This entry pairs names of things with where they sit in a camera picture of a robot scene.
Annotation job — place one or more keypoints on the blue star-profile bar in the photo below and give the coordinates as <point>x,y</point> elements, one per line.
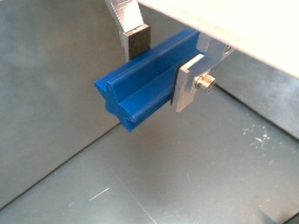
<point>140,86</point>

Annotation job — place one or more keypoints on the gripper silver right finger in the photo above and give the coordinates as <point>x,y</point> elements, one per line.
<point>193,74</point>

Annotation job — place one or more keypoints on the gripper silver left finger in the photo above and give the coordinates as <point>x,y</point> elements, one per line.
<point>133,31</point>

